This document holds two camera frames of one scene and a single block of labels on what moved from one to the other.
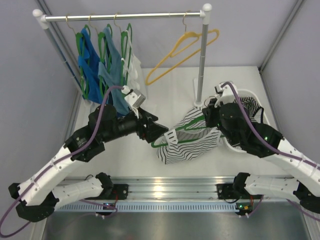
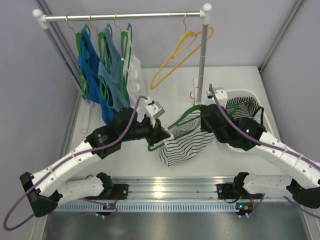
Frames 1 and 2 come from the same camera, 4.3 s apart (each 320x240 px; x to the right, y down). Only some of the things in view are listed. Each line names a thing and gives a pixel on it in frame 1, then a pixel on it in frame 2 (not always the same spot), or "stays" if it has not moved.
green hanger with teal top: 104,45 stays
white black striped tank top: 190,138 stays
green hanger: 181,127 -> 159,145
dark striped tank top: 252,107 stays
